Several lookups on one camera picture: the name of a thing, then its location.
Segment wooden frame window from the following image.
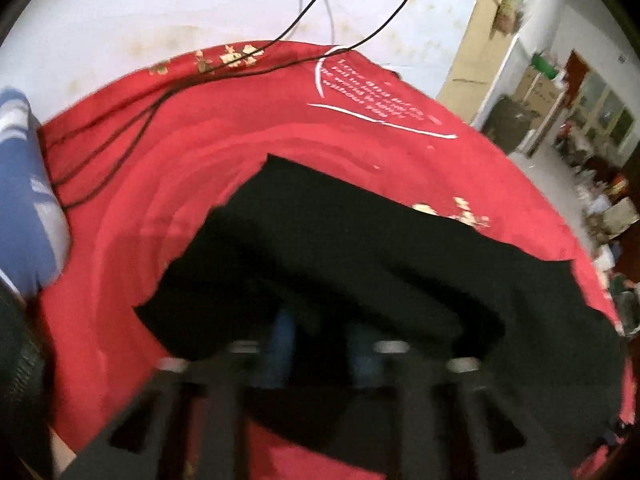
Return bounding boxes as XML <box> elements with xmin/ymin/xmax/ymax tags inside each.
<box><xmin>575</xmin><ymin>70</ymin><xmax>637</xmax><ymax>153</ymax></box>

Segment green plastic basin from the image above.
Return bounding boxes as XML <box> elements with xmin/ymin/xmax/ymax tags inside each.
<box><xmin>531</xmin><ymin>52</ymin><xmax>559</xmax><ymax>80</ymax></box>

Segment pink white cloth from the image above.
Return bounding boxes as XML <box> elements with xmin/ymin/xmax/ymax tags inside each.
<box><xmin>47</xmin><ymin>427</ymin><xmax>80</xmax><ymax>480</ymax></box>

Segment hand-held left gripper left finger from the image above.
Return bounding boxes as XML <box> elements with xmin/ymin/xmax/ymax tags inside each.
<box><xmin>60</xmin><ymin>307</ymin><xmax>301</xmax><ymax>480</ymax></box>

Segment red curtain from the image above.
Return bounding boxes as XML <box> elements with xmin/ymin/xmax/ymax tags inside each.
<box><xmin>564</xmin><ymin>50</ymin><xmax>592</xmax><ymax>107</ymax></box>

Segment black pants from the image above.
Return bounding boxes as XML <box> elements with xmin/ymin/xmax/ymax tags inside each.
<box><xmin>132</xmin><ymin>154</ymin><xmax>626</xmax><ymax>476</ymax></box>

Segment red floral blanket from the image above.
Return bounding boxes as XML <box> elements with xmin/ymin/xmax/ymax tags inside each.
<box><xmin>37</xmin><ymin>42</ymin><xmax>631</xmax><ymax>480</ymax></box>

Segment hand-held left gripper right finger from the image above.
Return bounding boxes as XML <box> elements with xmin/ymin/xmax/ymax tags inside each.
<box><xmin>345</xmin><ymin>322</ymin><xmax>576</xmax><ymax>480</ymax></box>

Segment person's dark jeans leg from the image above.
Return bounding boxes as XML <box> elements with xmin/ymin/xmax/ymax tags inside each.
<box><xmin>0</xmin><ymin>280</ymin><xmax>56</xmax><ymax>480</ymax></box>

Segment large cardboard box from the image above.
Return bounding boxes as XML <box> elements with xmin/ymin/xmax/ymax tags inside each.
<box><xmin>515</xmin><ymin>67</ymin><xmax>557</xmax><ymax>117</ymax></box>

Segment dark ceramic jar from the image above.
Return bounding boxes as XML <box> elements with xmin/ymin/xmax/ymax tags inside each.
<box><xmin>482</xmin><ymin>95</ymin><xmax>540</xmax><ymax>156</ymax></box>

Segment pile of household clutter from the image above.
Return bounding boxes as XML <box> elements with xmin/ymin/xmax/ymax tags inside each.
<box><xmin>554</xmin><ymin>122</ymin><xmax>640</xmax><ymax>286</ymax></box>

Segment blue white striped cloth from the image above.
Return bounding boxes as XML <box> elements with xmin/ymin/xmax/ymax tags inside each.
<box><xmin>0</xmin><ymin>87</ymin><xmax>72</xmax><ymax>300</ymax></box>

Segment grey cable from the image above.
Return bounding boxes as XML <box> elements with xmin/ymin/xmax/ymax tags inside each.
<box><xmin>296</xmin><ymin>0</ymin><xmax>337</xmax><ymax>47</ymax></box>

